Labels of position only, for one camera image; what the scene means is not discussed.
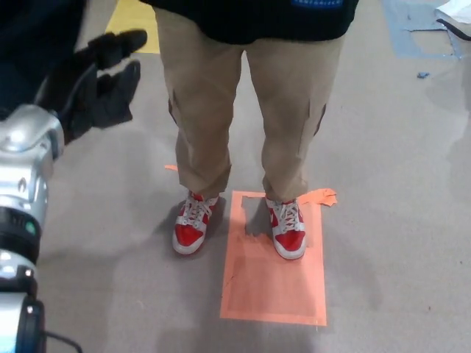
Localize robot left black hand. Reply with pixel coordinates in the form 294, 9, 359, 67
35, 29, 148, 145

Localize dark teal coat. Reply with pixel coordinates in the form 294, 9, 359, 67
0, 0, 88, 111

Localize yellow floor tape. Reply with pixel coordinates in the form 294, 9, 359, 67
105, 0, 161, 55

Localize khaki trousers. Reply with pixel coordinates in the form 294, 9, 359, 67
152, 0, 347, 203

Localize red and white sneaker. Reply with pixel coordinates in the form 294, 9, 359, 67
265, 196, 307, 260
171, 190, 221, 255

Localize crumpled orange tape scrap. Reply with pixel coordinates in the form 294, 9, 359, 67
300, 187, 339, 209

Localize orange floor tape rectangle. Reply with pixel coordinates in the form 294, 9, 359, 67
219, 190, 327, 327

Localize blue floor tape outline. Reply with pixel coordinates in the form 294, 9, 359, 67
382, 0, 468, 60

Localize white sheet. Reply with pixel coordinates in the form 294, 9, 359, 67
433, 0, 471, 40

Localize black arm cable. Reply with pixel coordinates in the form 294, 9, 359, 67
38, 323, 82, 353

